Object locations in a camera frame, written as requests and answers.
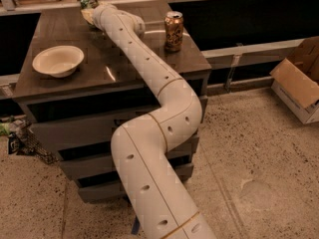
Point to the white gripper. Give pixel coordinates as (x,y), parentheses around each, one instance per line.
(89,16)

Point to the orange soda can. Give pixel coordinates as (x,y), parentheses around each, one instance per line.
(173,23)

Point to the wire basket with clutter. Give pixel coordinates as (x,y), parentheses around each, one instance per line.
(22,141)

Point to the blue tape cross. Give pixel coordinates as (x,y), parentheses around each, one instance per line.
(136,226)

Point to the middle grey drawer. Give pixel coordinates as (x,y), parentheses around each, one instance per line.
(90,160)

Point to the grey drawer cabinet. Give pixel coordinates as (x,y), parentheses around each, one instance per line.
(105,69)

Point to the bottom grey drawer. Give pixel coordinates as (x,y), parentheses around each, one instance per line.
(115,189)

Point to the white bowl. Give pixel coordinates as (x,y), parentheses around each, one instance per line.
(58,61)

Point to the top grey drawer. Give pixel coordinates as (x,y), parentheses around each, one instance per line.
(83,121)

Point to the cardboard box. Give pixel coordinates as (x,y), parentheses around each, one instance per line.
(296,80)

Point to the grey drawer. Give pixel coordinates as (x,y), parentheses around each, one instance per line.
(90,160)
(83,121)
(115,189)

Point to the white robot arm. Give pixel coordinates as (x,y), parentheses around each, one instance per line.
(162,204)

